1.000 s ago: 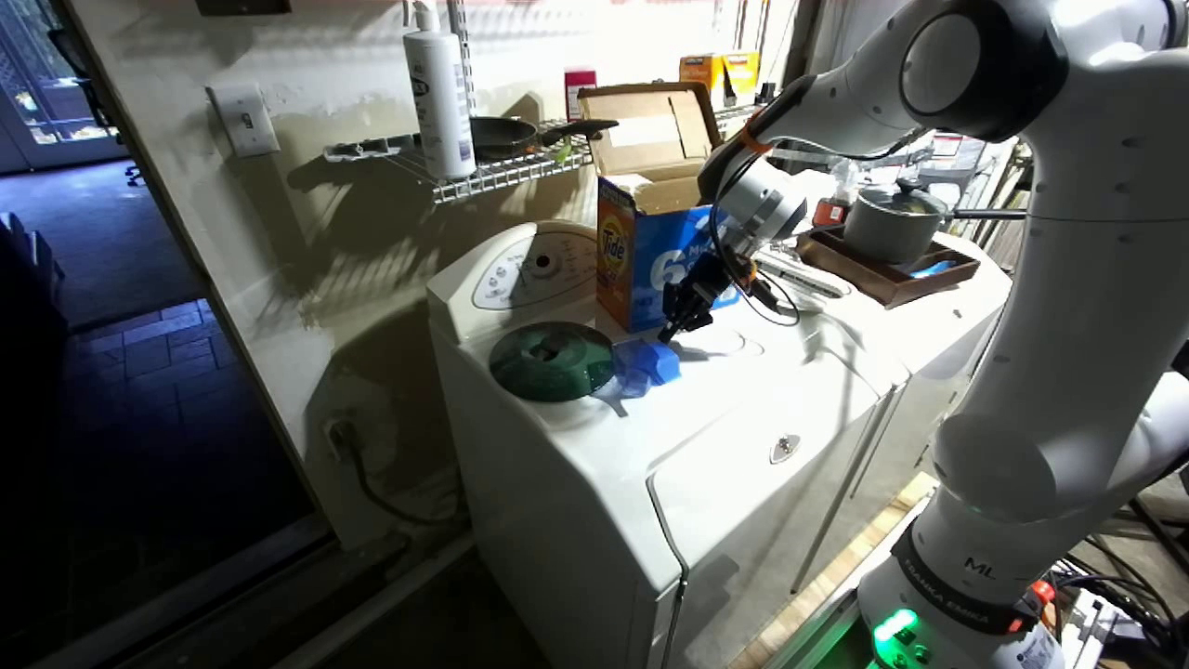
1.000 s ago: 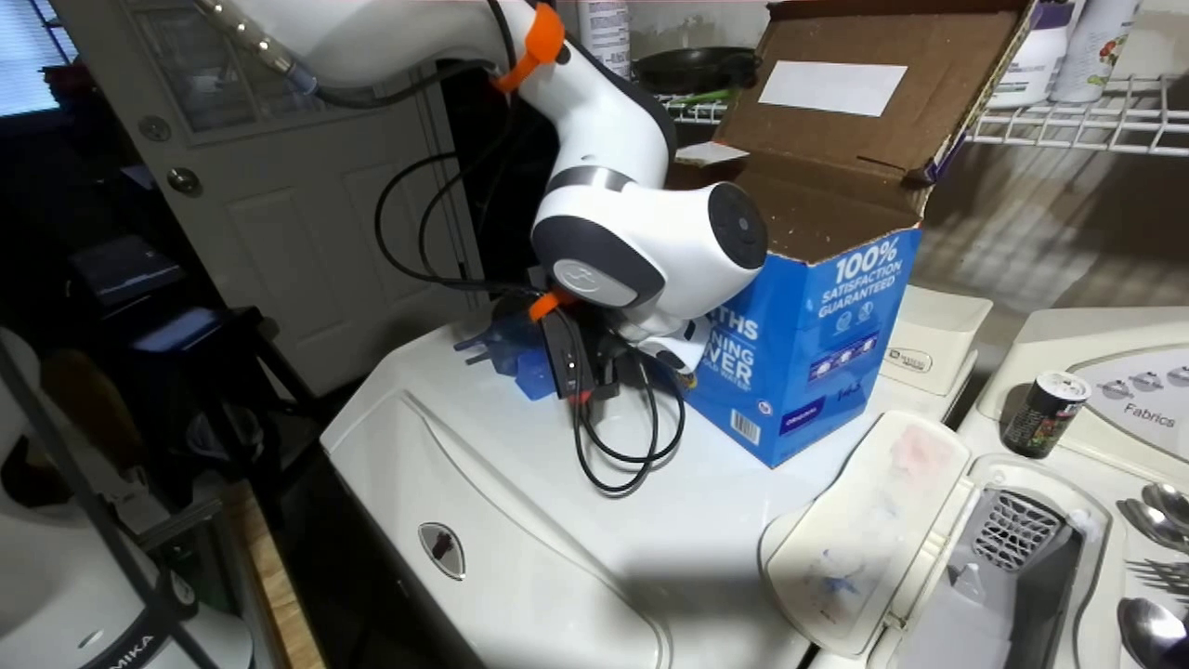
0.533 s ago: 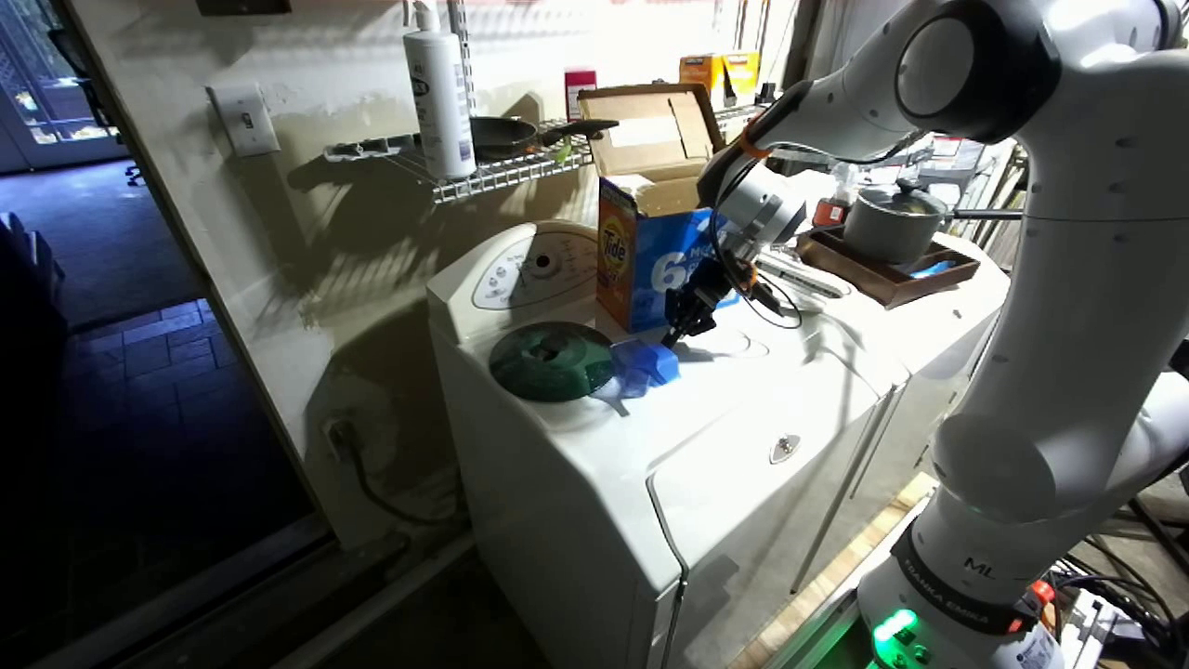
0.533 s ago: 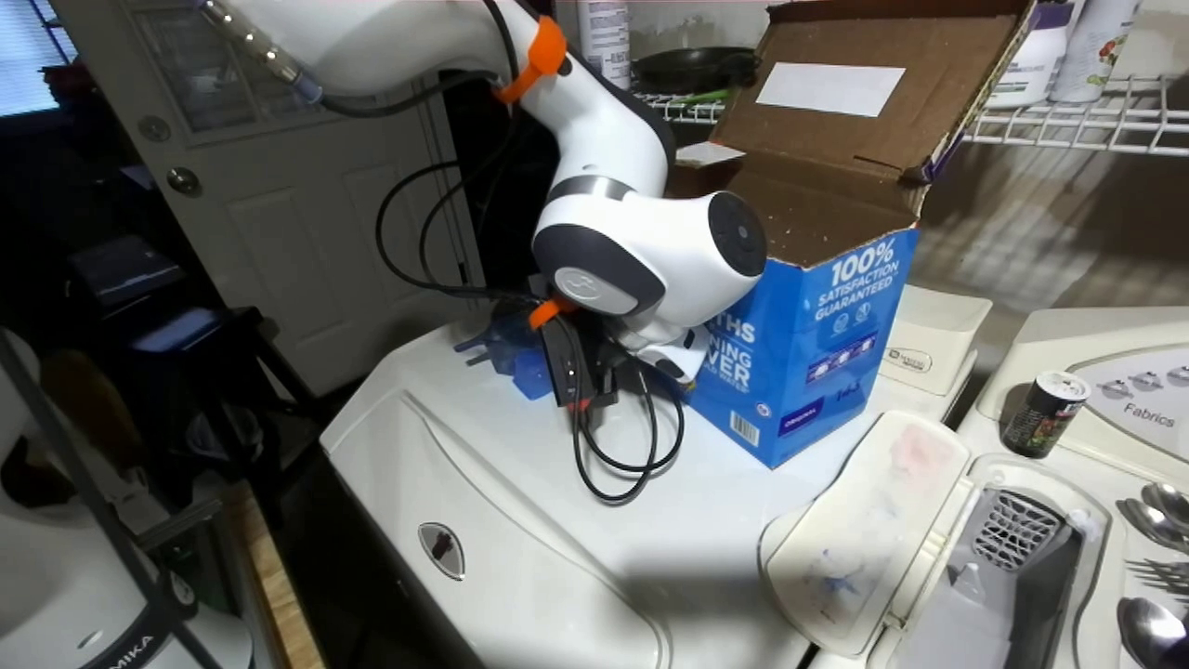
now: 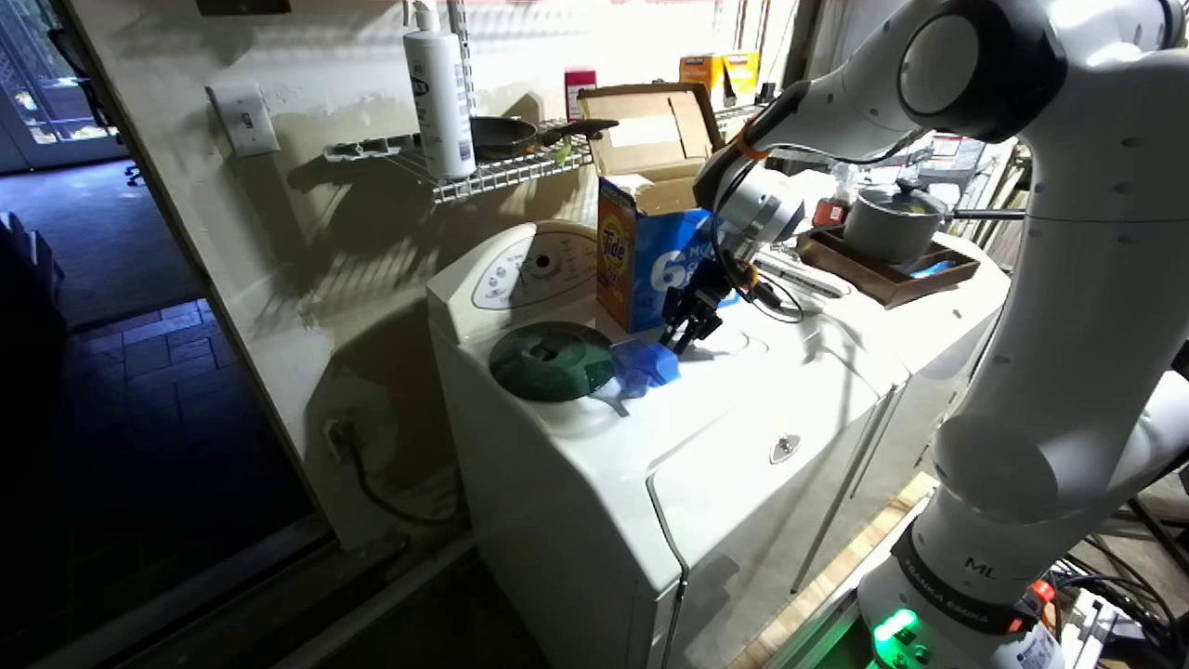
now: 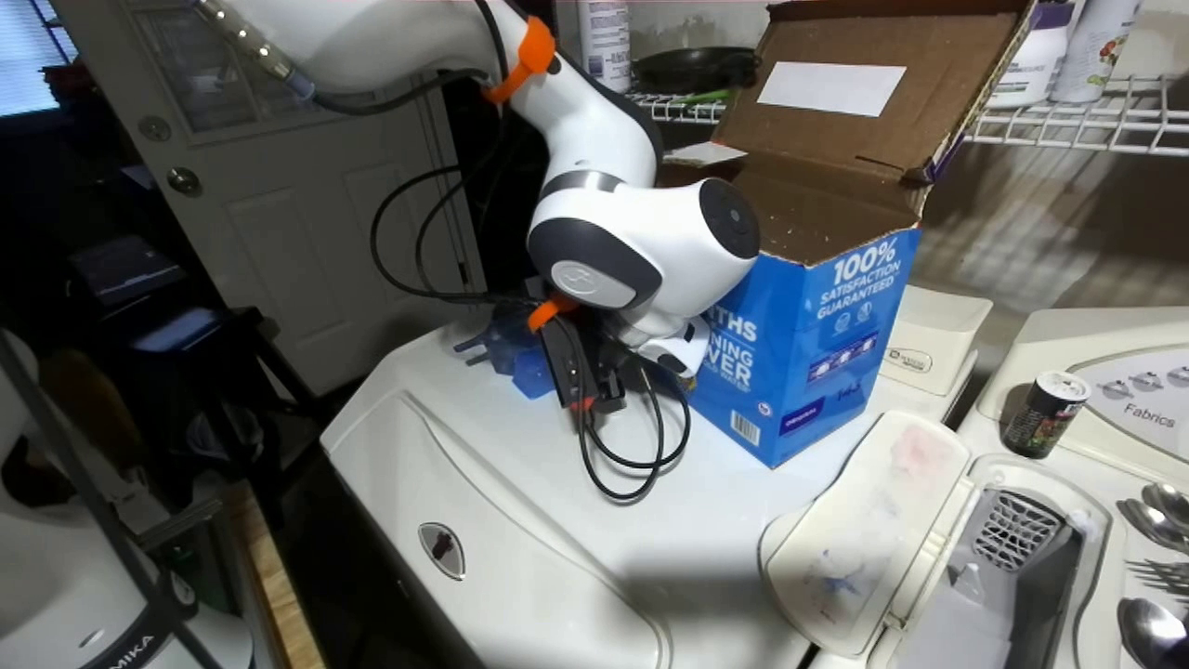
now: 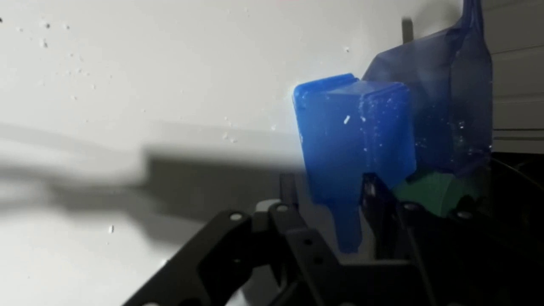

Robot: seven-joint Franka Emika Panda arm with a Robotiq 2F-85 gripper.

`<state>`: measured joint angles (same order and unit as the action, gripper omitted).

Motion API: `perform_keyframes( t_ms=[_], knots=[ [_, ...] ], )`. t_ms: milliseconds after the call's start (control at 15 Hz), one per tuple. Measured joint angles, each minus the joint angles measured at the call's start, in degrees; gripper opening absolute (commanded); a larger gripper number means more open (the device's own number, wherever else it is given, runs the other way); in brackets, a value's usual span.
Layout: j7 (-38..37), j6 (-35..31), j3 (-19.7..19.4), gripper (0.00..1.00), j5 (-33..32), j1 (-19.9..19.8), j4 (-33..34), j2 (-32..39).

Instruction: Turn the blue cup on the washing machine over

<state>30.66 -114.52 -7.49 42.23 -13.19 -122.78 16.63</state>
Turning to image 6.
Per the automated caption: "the brown cardboard box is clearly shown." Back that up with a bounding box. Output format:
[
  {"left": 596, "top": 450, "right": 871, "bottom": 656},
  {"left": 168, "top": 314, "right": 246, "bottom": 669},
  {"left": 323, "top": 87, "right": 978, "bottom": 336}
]
[{"left": 623, "top": 75, "right": 1189, "bottom": 162}]

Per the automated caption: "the translucent blue handled scoop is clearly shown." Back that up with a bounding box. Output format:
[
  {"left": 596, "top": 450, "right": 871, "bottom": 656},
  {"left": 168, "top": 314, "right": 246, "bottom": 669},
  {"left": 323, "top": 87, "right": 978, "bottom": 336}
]
[{"left": 456, "top": 308, "right": 565, "bottom": 402}]

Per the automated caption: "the white panelled door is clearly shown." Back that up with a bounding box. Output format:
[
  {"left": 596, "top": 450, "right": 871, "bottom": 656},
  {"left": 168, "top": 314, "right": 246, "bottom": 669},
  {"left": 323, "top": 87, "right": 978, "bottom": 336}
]
[{"left": 52, "top": 0, "right": 489, "bottom": 402}]

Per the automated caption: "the grey lint filter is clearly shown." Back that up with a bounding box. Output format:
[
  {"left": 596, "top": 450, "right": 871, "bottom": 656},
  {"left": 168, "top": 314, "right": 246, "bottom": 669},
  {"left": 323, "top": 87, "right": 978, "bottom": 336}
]
[{"left": 884, "top": 456, "right": 1116, "bottom": 669}]

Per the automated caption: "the white spray can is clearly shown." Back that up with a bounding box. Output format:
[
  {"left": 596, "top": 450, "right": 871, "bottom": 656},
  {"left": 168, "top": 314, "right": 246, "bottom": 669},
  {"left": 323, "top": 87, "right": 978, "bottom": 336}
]
[{"left": 1051, "top": 0, "right": 1143, "bottom": 112}]

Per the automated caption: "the dark side table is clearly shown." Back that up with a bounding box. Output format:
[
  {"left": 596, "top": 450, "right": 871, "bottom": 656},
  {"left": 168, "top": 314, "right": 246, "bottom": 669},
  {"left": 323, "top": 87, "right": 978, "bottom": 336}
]
[{"left": 67, "top": 235, "right": 327, "bottom": 500}]

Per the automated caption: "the black tripod stand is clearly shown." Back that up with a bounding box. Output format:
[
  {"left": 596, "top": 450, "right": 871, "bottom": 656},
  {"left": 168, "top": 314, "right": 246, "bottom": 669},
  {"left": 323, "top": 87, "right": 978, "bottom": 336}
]
[{"left": 0, "top": 329, "right": 227, "bottom": 669}]

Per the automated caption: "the silver door knob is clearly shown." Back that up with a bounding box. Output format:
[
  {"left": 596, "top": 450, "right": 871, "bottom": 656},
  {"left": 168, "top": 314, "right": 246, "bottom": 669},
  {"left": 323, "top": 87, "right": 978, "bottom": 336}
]
[{"left": 162, "top": 165, "right": 208, "bottom": 200}]

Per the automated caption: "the white plastic lint lid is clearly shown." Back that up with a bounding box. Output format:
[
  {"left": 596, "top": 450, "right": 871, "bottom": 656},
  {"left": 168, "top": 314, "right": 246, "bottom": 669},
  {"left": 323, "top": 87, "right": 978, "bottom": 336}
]
[{"left": 754, "top": 408, "right": 975, "bottom": 661}]

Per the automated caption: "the tall white bottle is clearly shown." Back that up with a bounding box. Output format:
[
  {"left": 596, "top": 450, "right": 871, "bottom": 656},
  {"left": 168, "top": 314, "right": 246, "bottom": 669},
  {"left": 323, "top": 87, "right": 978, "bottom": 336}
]
[{"left": 576, "top": 0, "right": 636, "bottom": 93}]

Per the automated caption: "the white bottle purple cap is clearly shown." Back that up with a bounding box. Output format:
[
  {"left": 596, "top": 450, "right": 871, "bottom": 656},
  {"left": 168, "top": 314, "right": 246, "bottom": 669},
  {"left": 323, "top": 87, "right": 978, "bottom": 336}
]
[{"left": 987, "top": 0, "right": 1079, "bottom": 112}]

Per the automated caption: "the metal spoon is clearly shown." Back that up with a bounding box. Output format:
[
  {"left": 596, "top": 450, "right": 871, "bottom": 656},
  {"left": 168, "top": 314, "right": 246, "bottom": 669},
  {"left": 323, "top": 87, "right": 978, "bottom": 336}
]
[
  {"left": 1116, "top": 595, "right": 1189, "bottom": 669},
  {"left": 1111, "top": 481, "right": 1189, "bottom": 557}
]

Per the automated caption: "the small dark jar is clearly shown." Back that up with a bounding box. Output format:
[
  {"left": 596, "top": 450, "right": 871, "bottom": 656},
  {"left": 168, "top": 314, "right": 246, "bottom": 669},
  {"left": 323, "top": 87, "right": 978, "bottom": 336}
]
[{"left": 998, "top": 368, "right": 1095, "bottom": 466}]

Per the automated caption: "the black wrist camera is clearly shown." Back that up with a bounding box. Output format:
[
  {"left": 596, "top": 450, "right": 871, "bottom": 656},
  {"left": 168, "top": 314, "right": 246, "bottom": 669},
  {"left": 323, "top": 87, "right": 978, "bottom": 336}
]
[{"left": 541, "top": 318, "right": 623, "bottom": 432}]

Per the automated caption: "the blue cardboard detergent box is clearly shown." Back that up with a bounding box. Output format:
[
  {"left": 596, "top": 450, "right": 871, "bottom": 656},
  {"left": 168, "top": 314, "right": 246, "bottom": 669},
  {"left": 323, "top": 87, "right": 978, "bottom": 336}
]
[{"left": 653, "top": 0, "right": 1045, "bottom": 474}]

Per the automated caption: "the black frying pan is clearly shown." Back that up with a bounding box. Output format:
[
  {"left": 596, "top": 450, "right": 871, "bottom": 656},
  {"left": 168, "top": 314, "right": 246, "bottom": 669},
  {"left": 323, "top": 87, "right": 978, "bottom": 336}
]
[{"left": 633, "top": 45, "right": 770, "bottom": 97}]

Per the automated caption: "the metal fork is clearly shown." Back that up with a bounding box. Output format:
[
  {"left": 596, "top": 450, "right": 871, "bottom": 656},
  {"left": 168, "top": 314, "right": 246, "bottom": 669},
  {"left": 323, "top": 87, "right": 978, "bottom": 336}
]
[{"left": 1124, "top": 553, "right": 1189, "bottom": 600}]

